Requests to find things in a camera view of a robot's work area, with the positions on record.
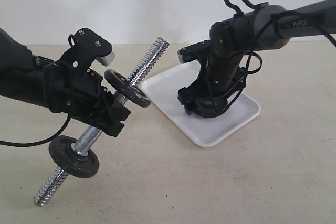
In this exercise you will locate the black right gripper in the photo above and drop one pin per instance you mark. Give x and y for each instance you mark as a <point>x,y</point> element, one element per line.
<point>216,82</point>

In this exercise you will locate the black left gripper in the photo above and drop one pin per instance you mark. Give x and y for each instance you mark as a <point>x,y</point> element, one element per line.
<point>81,96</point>

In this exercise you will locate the black far-end weight plate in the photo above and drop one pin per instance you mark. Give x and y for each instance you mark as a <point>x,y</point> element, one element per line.
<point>125,88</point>

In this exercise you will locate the chrome dumbbell bar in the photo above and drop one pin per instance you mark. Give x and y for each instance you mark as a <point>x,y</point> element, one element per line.
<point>84,143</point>

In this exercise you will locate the black near-end weight plate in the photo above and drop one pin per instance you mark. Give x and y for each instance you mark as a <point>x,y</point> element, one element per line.
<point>74,164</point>

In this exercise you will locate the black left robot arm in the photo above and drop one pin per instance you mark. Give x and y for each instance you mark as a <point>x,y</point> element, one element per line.
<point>22,72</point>

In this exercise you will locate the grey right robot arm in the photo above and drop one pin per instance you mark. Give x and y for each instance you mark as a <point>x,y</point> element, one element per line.
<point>267,27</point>

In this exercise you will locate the white plastic tray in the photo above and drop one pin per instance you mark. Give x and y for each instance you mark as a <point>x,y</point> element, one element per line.
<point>162,90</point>

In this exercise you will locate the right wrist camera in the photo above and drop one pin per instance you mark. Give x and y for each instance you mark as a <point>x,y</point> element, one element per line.
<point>198,51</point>

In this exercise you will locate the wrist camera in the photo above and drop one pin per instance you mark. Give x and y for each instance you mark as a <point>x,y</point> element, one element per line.
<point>90,46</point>
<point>198,51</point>

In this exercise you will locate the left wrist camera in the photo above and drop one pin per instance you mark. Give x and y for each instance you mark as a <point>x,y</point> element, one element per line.
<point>90,46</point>

